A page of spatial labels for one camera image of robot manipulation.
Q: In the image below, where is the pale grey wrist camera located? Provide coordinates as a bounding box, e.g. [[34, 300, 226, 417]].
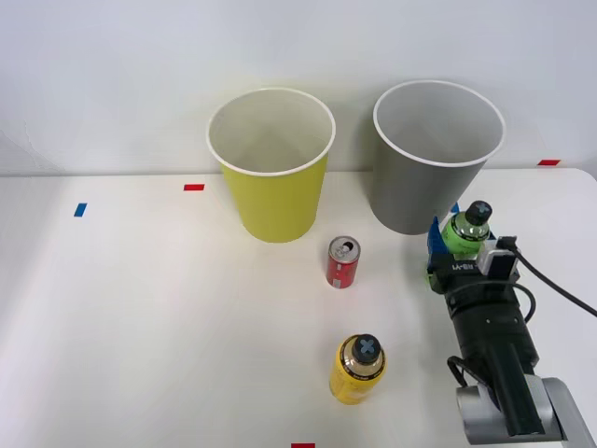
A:
[[475, 236, 521, 282]]

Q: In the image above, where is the black camera cable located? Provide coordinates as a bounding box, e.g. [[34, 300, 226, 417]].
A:
[[497, 236, 597, 319]]

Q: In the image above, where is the grey plastic bin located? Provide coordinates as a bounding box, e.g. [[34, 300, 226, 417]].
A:
[[372, 79, 507, 236]]

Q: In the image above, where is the yellow-green plastic bin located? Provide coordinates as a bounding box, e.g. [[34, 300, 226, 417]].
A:
[[206, 87, 337, 245]]

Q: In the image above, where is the green plastic bottle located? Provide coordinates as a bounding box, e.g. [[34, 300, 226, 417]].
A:
[[439, 200, 495, 258]]

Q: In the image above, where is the red drink can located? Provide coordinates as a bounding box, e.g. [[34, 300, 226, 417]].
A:
[[326, 235, 363, 291]]

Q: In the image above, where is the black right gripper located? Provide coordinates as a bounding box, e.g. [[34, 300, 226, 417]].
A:
[[425, 215, 491, 295]]

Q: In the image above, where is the yellow plastic bottle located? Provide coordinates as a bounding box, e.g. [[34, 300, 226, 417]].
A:
[[328, 332, 388, 406]]

